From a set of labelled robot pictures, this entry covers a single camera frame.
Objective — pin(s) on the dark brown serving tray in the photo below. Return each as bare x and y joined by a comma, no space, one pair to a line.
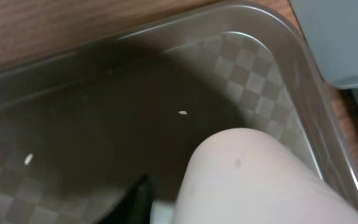
80,125

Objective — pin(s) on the grey plastic dishwasher rack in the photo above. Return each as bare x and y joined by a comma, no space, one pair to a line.
331,30

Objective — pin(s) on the pink plastic cup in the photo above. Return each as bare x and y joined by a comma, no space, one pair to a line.
245,176

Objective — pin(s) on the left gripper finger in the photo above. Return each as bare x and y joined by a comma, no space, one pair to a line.
135,207

